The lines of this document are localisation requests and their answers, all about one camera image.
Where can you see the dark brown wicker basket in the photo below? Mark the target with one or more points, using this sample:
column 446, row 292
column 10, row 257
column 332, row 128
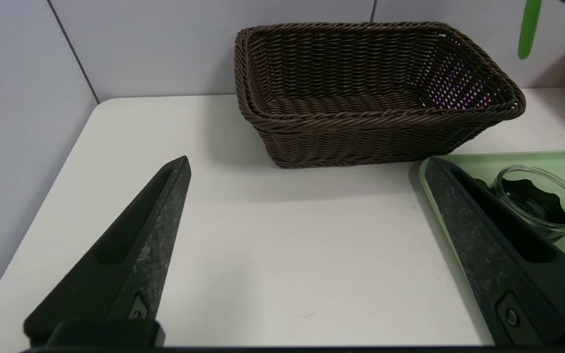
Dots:
column 351, row 132

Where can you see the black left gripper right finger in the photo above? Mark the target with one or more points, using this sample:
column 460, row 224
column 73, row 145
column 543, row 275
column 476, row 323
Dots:
column 518, row 294

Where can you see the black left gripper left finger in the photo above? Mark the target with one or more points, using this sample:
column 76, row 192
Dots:
column 135, row 264

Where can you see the light green plastic tray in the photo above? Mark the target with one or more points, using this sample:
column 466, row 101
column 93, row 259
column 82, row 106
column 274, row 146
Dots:
column 478, row 164

